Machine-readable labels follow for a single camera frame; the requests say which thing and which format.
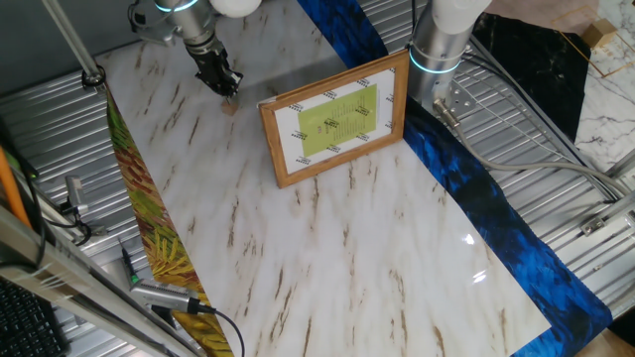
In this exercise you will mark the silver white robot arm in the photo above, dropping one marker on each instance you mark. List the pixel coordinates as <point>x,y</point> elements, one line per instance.
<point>436,44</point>

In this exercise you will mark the aluminium profile rail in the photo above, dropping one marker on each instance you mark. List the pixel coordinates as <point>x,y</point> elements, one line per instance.
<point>612,208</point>

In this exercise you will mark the black keyboard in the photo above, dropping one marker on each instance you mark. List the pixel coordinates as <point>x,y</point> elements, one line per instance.
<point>25,322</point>

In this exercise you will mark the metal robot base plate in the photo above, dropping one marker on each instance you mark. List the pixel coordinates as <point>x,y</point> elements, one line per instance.
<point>459,99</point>

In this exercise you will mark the grey metal pole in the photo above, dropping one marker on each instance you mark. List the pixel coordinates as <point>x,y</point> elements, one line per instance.
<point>74,42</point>

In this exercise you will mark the black marble pattern mat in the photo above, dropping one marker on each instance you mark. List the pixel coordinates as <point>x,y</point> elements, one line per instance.
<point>536,64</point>

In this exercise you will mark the blue painting mat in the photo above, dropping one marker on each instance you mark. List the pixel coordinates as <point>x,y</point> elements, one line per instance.
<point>496,208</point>

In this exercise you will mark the small wooden cube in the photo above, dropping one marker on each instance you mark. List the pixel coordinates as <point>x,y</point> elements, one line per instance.
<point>229,107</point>

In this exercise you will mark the wooden picture frame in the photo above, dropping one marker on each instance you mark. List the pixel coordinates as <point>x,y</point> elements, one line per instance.
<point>337,119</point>

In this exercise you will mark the white marble pattern mat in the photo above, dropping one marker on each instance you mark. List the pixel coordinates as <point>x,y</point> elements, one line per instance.
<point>347,248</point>

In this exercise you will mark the golden wooden block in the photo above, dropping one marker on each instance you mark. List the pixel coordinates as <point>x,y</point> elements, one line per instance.
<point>598,32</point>

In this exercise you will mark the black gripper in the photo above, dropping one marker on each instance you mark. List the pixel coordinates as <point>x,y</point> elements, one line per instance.
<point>215,69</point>

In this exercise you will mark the silver elongated camera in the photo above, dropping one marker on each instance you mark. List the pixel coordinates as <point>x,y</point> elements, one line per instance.
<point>161,295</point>

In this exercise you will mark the yellow green painting mat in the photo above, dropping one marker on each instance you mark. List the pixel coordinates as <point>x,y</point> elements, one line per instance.
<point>159,228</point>

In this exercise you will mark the pink mat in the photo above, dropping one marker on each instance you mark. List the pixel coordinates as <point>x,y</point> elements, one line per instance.
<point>526,10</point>

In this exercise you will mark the white marble gold-line mat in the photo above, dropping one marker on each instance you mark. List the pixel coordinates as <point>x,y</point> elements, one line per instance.
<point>610,109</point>

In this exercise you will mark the black pen green tip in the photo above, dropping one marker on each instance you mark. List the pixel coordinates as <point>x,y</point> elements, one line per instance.
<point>130,268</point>

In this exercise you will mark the aluminium frame bar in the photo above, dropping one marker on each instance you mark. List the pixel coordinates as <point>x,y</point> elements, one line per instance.
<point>59,268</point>

